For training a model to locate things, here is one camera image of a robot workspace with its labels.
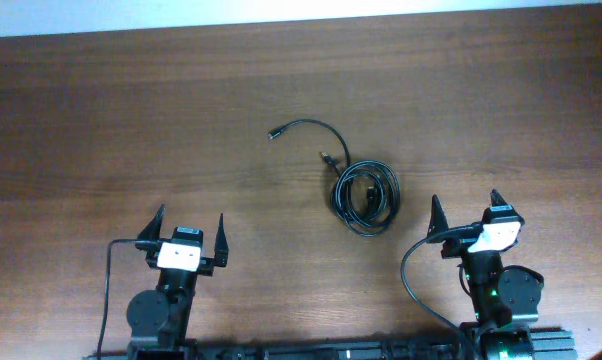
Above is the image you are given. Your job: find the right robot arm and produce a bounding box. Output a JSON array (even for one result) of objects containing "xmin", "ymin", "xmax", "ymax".
[{"xmin": 427, "ymin": 190, "xmax": 544, "ymax": 359}]

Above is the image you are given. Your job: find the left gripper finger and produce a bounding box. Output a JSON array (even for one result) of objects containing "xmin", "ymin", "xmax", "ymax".
[
  {"xmin": 135, "ymin": 204, "xmax": 165, "ymax": 250},
  {"xmin": 214, "ymin": 214, "xmax": 229, "ymax": 268}
]

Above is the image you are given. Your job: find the black thick cable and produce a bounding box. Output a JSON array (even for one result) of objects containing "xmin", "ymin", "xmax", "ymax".
[{"xmin": 329, "ymin": 159, "xmax": 402, "ymax": 238}]

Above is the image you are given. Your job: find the right camera black cable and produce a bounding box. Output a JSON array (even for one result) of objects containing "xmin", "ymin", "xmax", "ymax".
[{"xmin": 399, "ymin": 222, "xmax": 485, "ymax": 360}]

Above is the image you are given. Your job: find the left camera black cable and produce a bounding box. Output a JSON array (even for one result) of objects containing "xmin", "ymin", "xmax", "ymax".
[{"xmin": 95, "ymin": 238, "xmax": 158, "ymax": 360}]

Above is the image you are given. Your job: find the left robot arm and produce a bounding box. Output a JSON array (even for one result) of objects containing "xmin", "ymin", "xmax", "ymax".
[{"xmin": 126, "ymin": 207, "xmax": 229, "ymax": 360}]

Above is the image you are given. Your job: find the camera black cable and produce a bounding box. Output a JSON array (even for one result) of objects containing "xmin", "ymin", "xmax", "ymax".
[
  {"xmin": 95, "ymin": 238, "xmax": 158, "ymax": 360},
  {"xmin": 399, "ymin": 222, "xmax": 485, "ymax": 360}
]

